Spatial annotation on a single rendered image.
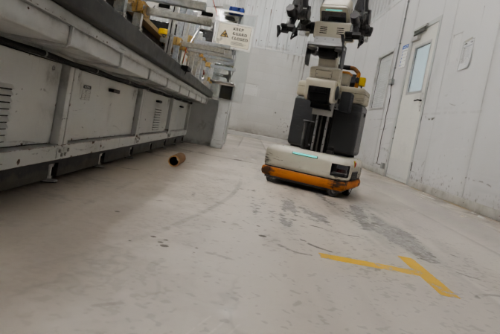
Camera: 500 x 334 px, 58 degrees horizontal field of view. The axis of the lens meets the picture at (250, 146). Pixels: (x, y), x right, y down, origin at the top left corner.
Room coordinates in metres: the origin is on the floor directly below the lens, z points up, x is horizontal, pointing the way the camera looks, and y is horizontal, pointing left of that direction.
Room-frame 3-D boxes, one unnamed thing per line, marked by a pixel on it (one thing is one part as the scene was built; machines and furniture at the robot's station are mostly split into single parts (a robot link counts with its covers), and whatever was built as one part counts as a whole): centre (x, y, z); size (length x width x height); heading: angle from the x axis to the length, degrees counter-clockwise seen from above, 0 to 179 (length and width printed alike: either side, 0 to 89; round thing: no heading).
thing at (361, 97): (3.55, -0.56, 0.59); 0.55 x 0.34 x 0.83; 67
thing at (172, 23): (2.70, 0.59, 0.93); 0.05 x 0.05 x 0.45; 1
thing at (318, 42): (3.20, -0.41, 0.99); 0.28 x 0.16 x 0.22; 67
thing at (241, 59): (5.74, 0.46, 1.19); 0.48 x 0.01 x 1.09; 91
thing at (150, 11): (2.00, 0.49, 0.80); 0.43 x 0.03 x 0.04; 91
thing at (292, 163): (3.47, -0.53, 0.16); 0.67 x 0.64 x 0.25; 156
